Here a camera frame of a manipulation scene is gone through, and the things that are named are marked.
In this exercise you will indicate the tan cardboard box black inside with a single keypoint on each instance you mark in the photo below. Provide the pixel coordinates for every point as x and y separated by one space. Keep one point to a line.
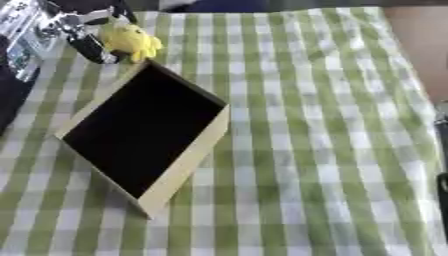
143 130

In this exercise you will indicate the yellow soft toy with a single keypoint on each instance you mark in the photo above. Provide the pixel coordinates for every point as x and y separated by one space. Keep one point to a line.
133 40

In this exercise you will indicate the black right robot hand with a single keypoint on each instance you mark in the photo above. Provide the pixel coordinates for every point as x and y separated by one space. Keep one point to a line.
444 200

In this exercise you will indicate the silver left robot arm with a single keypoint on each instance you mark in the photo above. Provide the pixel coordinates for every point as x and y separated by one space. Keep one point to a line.
26 46

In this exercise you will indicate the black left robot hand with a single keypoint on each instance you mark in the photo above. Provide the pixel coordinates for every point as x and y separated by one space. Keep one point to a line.
90 46

